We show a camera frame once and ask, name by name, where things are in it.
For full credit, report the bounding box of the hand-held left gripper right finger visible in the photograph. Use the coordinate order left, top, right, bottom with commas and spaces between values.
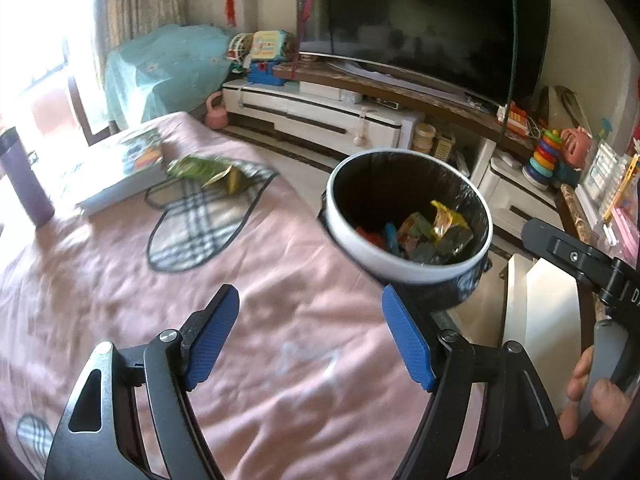
381, 285, 572, 480

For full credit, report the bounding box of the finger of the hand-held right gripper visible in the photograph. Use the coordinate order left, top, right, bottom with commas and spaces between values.
520, 217, 617, 292

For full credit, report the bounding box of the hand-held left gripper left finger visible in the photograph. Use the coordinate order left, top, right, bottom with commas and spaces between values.
44, 284, 241, 480

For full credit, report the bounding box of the white-rimmed black trash bin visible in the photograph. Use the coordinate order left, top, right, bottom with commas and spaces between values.
316, 147, 494, 312

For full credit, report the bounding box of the dark blue wrapper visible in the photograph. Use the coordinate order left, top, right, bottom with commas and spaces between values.
383, 222, 402, 257

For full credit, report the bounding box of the red carton box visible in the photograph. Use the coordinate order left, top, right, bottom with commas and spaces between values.
355, 226, 386, 250

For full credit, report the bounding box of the person's right hand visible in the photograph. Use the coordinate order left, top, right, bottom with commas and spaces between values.
557, 345, 640, 442

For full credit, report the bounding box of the pink plastic box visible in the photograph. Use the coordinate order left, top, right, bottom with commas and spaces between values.
609, 204, 640, 262

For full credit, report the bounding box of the clear plastic organiser box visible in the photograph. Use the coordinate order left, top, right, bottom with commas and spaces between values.
574, 139, 632, 227

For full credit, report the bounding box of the yellow plastic stick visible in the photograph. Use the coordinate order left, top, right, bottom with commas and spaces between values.
601, 154, 640, 222

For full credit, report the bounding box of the red yellow toy keyboard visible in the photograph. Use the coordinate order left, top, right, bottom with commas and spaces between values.
496, 102, 532, 137

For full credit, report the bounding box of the small woven basket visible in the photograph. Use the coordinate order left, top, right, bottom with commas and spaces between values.
432, 132, 457, 162

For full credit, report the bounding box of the green yellow snack wrapper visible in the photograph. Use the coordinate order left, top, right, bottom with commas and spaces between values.
166, 155, 251, 195

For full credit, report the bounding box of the round wooden boxes stack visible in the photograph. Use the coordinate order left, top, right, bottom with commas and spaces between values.
413, 122, 438, 154

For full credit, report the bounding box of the white picture book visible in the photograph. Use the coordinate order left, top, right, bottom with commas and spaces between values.
74, 127, 169, 217

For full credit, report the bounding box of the pink kettlebell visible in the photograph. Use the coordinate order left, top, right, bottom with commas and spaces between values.
204, 91, 230, 130

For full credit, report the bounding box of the brown wooden shelf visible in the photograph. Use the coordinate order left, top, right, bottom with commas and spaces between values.
271, 61, 547, 162

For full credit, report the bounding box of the white television cabinet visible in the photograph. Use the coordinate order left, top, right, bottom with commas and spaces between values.
221, 77, 567, 221

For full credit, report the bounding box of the purple thermos bottle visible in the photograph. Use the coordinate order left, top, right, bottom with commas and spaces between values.
0, 127, 56, 227

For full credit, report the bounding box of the white set-top box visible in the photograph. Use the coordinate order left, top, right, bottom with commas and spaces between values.
299, 80, 364, 104

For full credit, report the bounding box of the blue toy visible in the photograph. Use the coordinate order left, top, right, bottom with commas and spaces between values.
246, 60, 282, 87

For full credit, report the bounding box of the black television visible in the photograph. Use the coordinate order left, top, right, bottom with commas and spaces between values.
296, 0, 552, 107

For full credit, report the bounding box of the teal cloth-covered furniture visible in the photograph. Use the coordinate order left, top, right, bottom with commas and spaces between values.
103, 23, 237, 137

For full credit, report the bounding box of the colourful activity cube toy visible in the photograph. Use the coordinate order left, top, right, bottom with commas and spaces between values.
248, 30, 297, 64

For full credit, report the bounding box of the beige patterned curtain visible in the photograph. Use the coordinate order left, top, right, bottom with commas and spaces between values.
91, 0, 189, 57

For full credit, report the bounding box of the rainbow stacking ring toy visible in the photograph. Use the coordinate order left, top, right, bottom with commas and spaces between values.
521, 128, 564, 191

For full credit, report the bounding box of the green cord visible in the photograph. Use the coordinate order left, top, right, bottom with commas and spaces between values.
506, 0, 520, 113

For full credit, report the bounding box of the white wire basket toy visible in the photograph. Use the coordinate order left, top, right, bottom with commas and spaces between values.
228, 32, 254, 74

